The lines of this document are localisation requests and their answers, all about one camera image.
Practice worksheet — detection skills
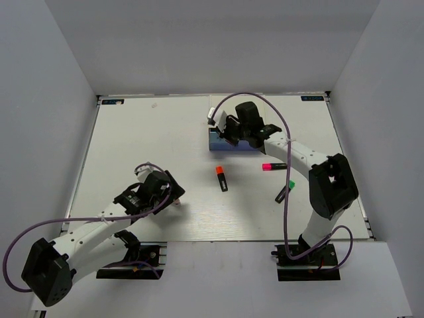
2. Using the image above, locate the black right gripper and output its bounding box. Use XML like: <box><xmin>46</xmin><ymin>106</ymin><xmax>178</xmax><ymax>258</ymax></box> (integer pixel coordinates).
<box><xmin>217</xmin><ymin>116</ymin><xmax>250</xmax><ymax>146</ymax></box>

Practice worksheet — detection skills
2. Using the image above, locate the pink cap black highlighter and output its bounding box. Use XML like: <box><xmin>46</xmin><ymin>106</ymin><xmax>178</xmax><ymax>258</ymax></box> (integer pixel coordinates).
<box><xmin>262</xmin><ymin>163</ymin><xmax>288</xmax><ymax>171</ymax></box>

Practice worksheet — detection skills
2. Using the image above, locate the green cap black highlighter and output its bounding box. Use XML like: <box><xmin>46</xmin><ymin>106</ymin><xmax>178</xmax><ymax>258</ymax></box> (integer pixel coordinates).
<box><xmin>274</xmin><ymin>180</ymin><xmax>295</xmax><ymax>204</ymax></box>

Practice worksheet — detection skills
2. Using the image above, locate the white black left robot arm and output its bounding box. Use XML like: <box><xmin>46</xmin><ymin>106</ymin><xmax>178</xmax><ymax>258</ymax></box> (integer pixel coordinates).
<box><xmin>21</xmin><ymin>170</ymin><xmax>186</xmax><ymax>307</ymax></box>

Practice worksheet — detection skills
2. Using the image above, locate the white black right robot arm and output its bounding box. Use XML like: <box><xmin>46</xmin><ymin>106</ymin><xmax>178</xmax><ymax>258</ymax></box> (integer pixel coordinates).
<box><xmin>208</xmin><ymin>101</ymin><xmax>358</xmax><ymax>264</ymax></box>

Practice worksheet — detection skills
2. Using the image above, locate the orange cap black highlighter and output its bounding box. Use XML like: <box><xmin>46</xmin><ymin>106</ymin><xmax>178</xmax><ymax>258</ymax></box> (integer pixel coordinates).
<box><xmin>215</xmin><ymin>166</ymin><xmax>228</xmax><ymax>192</ymax></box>

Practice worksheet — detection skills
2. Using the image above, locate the blue label sticker right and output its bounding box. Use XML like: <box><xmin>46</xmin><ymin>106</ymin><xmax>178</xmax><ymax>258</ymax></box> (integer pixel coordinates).
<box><xmin>301</xmin><ymin>95</ymin><xmax>325</xmax><ymax>101</ymax></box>

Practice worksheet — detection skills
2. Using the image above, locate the blue label sticker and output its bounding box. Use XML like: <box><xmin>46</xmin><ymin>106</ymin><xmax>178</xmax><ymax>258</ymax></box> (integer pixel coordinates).
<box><xmin>301</xmin><ymin>95</ymin><xmax>325</xmax><ymax>101</ymax></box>
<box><xmin>101</xmin><ymin>99</ymin><xmax>125</xmax><ymax>105</ymax></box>

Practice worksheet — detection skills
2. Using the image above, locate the blue label sticker left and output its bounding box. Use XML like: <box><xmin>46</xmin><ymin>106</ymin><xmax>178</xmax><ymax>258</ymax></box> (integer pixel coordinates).
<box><xmin>101</xmin><ymin>99</ymin><xmax>125</xmax><ymax>105</ymax></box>

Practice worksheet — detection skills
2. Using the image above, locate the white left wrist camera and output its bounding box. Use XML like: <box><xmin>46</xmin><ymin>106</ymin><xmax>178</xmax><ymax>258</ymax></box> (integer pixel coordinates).
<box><xmin>134</xmin><ymin>162</ymin><xmax>159</xmax><ymax>183</ymax></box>

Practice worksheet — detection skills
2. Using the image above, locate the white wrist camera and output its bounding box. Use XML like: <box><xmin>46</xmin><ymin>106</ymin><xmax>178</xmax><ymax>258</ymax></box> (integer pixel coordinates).
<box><xmin>207</xmin><ymin>107</ymin><xmax>227</xmax><ymax>133</ymax></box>
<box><xmin>134</xmin><ymin>162</ymin><xmax>159</xmax><ymax>183</ymax></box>

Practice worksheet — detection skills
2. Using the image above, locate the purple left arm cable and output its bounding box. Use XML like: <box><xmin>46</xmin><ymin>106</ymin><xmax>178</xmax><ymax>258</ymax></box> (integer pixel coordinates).
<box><xmin>2</xmin><ymin>161</ymin><xmax>173</xmax><ymax>293</ymax></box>

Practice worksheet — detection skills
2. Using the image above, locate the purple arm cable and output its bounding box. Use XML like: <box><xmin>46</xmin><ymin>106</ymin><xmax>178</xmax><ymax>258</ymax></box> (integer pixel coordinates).
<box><xmin>2</xmin><ymin>161</ymin><xmax>173</xmax><ymax>293</ymax></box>
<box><xmin>211</xmin><ymin>91</ymin><xmax>352</xmax><ymax>270</ymax></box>

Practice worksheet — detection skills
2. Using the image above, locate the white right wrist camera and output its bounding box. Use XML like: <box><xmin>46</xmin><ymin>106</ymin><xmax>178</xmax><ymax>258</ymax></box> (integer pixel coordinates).
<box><xmin>207</xmin><ymin>107</ymin><xmax>227</xmax><ymax>133</ymax></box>

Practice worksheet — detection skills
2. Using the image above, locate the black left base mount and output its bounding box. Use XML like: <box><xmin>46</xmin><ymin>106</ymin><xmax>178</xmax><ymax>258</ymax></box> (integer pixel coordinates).
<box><xmin>96</xmin><ymin>242</ymin><xmax>167</xmax><ymax>280</ymax></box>

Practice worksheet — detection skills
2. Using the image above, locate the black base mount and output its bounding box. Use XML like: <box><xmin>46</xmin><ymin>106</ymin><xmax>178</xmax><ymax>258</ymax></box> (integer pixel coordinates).
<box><xmin>271</xmin><ymin>244</ymin><xmax>341</xmax><ymax>282</ymax></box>
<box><xmin>96</xmin><ymin>242</ymin><xmax>167</xmax><ymax>280</ymax></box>

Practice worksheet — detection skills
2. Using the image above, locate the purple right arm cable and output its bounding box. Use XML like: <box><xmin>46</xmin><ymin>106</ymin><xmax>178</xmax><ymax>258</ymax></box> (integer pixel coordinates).
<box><xmin>211</xmin><ymin>91</ymin><xmax>352</xmax><ymax>270</ymax></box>

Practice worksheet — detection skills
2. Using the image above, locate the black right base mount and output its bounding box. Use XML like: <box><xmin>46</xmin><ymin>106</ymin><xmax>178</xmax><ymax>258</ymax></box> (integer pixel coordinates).
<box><xmin>271</xmin><ymin>244</ymin><xmax>341</xmax><ymax>282</ymax></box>

